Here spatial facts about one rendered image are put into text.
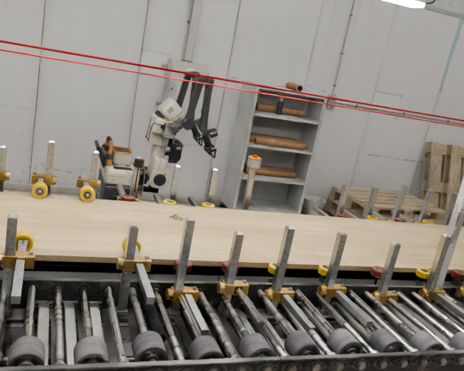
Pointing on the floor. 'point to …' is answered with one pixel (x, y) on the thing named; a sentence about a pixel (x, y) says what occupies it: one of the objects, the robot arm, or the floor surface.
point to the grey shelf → (314, 118)
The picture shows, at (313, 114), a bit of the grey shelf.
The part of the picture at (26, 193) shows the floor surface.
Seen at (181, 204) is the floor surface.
